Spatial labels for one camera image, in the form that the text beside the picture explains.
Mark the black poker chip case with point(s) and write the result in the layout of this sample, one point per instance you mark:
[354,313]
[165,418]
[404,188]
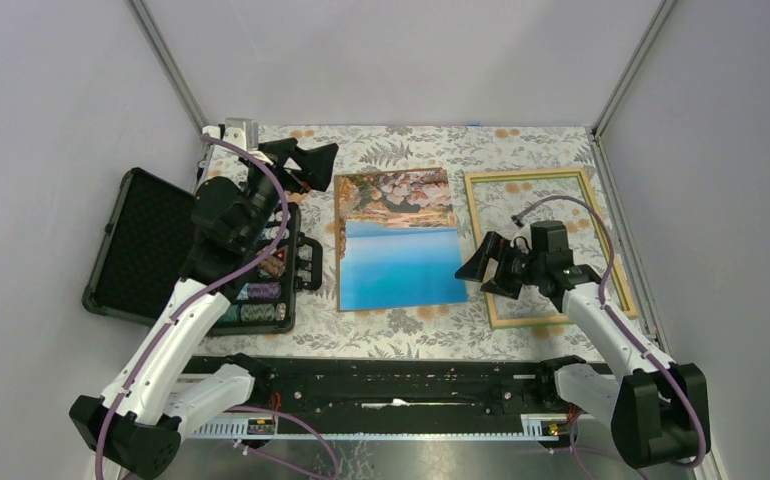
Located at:
[147,240]

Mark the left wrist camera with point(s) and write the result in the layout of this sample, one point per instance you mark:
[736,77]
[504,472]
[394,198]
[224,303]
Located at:
[242,132]

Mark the seascape photo print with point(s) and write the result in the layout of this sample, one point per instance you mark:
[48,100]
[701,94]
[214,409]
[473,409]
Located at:
[397,243]

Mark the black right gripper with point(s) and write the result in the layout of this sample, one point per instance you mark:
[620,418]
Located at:
[493,246]

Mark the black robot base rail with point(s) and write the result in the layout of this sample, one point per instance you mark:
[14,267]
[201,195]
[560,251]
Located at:
[292,388]

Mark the floral patterned tablecloth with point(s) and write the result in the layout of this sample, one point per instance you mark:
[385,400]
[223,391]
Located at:
[494,173]

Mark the aluminium cable tray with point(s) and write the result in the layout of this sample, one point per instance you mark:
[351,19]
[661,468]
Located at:
[382,425]

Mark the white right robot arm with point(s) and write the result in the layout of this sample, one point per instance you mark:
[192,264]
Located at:
[655,408]

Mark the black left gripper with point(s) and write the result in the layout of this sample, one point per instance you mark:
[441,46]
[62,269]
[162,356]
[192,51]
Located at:
[316,164]

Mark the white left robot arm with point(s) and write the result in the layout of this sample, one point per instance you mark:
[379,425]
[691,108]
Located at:
[138,422]

